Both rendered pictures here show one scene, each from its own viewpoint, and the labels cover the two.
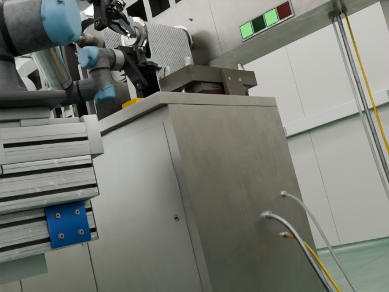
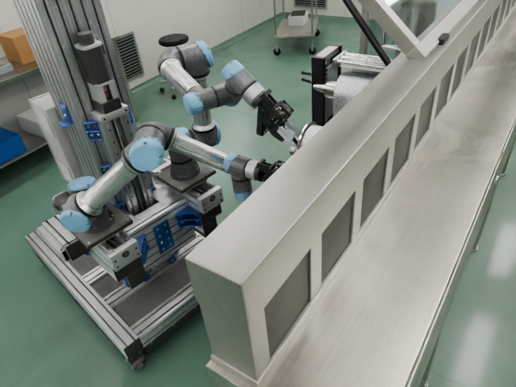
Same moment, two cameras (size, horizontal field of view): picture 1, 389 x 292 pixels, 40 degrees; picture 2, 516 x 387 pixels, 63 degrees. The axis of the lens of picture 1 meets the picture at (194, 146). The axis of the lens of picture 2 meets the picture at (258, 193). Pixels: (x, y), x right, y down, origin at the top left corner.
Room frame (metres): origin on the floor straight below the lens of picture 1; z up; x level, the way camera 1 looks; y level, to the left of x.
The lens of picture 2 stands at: (1.77, -1.12, 2.00)
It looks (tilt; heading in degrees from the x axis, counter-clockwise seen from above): 37 degrees down; 88
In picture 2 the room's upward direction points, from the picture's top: 6 degrees counter-clockwise
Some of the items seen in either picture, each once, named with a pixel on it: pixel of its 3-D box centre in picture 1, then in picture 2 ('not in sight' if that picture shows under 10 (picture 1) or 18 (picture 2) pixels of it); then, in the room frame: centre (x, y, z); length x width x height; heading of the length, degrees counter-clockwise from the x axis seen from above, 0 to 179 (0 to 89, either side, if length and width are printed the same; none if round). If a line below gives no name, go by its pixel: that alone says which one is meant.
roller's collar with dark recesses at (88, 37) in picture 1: (87, 40); (335, 90); (2.14, 0.33, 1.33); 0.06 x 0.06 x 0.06; 50
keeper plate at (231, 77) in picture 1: (233, 83); not in sight; (1.96, -0.20, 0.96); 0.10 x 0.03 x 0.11; 140
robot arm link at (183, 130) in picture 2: not in sight; (180, 143); (1.48, 0.71, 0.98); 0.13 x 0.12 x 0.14; 22
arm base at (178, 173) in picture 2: not in sight; (183, 164); (1.47, 0.71, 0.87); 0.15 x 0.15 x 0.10
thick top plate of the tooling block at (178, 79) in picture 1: (210, 82); not in sight; (2.01, -0.12, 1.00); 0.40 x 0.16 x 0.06; 140
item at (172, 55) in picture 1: (175, 66); not in sight; (2.06, 0.00, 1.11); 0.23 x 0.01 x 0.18; 140
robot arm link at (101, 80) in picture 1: (98, 87); (242, 183); (1.76, 0.27, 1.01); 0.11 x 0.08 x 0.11; 90
